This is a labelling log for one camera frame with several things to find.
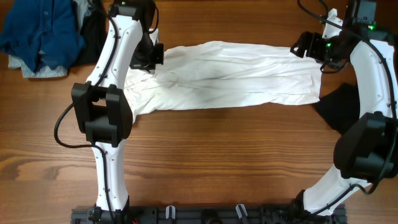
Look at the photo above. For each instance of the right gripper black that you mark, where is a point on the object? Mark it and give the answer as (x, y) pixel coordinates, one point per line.
(316, 50)

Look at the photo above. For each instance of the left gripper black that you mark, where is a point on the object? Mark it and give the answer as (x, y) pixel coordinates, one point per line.
(150, 65)

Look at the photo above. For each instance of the white t-shirt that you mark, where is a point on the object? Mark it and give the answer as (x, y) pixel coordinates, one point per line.
(221, 74)

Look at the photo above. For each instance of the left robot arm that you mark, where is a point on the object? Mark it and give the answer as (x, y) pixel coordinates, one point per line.
(102, 110)

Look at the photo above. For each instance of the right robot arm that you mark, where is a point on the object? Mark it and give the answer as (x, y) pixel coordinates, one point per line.
(367, 152)

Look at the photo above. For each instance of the black t-shirt right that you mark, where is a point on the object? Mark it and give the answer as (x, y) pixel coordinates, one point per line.
(340, 108)

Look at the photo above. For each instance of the black garment in pile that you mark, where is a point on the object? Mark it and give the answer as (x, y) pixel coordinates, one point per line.
(94, 34)

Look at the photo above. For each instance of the grey garment in pile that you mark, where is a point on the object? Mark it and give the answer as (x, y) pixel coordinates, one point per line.
(82, 9)

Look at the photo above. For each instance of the blue shirt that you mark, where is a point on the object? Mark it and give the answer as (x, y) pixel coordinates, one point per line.
(42, 33)

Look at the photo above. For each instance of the light patterned garment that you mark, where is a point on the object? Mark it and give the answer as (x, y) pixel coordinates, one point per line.
(44, 72)

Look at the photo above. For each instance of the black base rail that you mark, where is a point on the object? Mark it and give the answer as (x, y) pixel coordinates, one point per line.
(266, 214)

